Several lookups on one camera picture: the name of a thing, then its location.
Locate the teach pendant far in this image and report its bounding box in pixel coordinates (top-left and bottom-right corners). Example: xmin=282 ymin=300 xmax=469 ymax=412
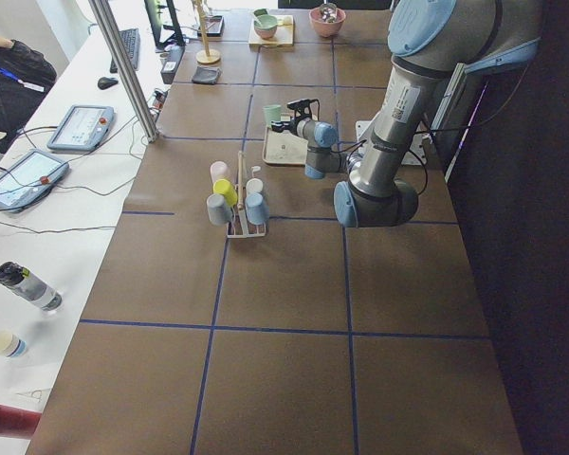
xmin=46 ymin=105 xmax=115 ymax=154

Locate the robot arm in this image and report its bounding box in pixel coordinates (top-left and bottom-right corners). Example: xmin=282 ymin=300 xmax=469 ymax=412
xmin=271 ymin=1 xmax=542 ymax=228

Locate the black computer mouse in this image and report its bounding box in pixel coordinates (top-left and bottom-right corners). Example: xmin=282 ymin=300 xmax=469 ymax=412
xmin=97 ymin=77 xmax=119 ymax=90

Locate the grey cup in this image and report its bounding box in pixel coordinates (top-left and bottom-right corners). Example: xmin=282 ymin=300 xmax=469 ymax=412
xmin=206 ymin=193 xmax=233 ymax=226

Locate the black monitor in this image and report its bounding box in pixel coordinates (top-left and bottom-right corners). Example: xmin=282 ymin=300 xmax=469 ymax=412
xmin=144 ymin=0 xmax=185 ymax=50

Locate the grey folded cloth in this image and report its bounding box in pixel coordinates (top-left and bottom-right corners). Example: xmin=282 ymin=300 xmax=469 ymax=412
xmin=192 ymin=65 xmax=221 ymax=85

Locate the bamboo cutting board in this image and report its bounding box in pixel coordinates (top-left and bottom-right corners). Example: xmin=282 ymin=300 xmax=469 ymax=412
xmin=248 ymin=15 xmax=295 ymax=47

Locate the aluminium frame post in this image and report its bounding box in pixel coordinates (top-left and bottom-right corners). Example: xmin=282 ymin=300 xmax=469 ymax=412
xmin=89 ymin=0 xmax=158 ymax=143

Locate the yellow cup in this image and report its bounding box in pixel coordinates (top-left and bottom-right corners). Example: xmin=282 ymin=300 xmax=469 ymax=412
xmin=212 ymin=178 xmax=238 ymax=207

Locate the blue cup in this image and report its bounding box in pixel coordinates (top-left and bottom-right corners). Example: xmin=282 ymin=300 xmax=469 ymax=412
xmin=245 ymin=192 xmax=269 ymax=226

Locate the seated person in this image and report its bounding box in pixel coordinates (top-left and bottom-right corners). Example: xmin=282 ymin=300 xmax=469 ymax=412
xmin=0 ymin=36 xmax=57 ymax=154

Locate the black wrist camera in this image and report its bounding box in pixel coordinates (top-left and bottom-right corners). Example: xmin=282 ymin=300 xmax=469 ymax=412
xmin=286 ymin=99 xmax=321 ymax=121

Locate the black box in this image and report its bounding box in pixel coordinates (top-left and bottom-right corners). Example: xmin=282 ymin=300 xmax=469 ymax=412
xmin=160 ymin=45 xmax=185 ymax=84

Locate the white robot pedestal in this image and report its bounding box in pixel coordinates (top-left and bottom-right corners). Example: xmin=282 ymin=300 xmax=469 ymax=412
xmin=355 ymin=120 xmax=429 ymax=166

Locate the green cup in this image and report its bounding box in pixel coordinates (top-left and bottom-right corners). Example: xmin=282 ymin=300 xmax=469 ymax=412
xmin=263 ymin=104 xmax=282 ymax=127

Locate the cream rectangular tray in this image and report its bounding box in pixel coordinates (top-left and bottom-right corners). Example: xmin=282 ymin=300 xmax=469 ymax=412
xmin=262 ymin=127 xmax=308 ymax=166

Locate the green bowl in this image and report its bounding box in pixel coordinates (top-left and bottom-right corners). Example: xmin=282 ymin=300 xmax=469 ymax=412
xmin=253 ymin=14 xmax=278 ymax=40

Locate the pink bowl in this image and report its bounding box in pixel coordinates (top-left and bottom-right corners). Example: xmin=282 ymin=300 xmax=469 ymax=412
xmin=308 ymin=8 xmax=346 ymax=38

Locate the black keyboard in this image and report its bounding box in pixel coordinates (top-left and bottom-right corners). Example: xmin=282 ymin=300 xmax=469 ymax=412
xmin=119 ymin=28 xmax=141 ymax=71

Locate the white cup rack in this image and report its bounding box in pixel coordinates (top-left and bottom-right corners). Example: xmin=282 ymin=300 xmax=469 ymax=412
xmin=226 ymin=151 xmax=267 ymax=239

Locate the clear water bottle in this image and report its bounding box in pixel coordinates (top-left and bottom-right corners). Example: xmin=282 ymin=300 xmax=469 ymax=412
xmin=0 ymin=262 xmax=62 ymax=312

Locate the teach pendant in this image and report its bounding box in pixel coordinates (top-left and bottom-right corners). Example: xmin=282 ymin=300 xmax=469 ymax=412
xmin=0 ymin=149 xmax=70 ymax=212
xmin=46 ymin=105 xmax=115 ymax=154

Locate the beige cup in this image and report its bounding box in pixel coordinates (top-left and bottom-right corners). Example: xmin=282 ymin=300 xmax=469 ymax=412
xmin=245 ymin=177 xmax=264 ymax=196

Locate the electronics board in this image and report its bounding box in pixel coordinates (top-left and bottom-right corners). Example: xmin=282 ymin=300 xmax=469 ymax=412
xmin=150 ymin=88 xmax=168 ymax=113

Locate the paper cup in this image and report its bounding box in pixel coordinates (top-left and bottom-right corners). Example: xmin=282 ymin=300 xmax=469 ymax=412
xmin=0 ymin=331 xmax=28 ymax=358

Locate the wooden mug tree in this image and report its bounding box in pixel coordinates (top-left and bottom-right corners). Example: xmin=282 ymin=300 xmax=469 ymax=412
xmin=193 ymin=0 xmax=221 ymax=65

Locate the metal scoop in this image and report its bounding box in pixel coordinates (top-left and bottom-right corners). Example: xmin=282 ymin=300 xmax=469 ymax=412
xmin=319 ymin=1 xmax=338 ymax=23

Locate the red cylinder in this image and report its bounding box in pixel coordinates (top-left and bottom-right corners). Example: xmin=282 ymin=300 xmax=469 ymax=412
xmin=0 ymin=404 xmax=42 ymax=439

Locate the pink cup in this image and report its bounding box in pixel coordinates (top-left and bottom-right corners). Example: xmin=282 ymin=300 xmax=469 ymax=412
xmin=210 ymin=160 xmax=231 ymax=183

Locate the teach pendant near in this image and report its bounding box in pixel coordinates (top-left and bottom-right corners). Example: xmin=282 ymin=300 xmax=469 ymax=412
xmin=0 ymin=149 xmax=70 ymax=212

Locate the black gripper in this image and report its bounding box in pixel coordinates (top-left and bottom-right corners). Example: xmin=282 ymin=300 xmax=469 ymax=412
xmin=270 ymin=118 xmax=303 ymax=135

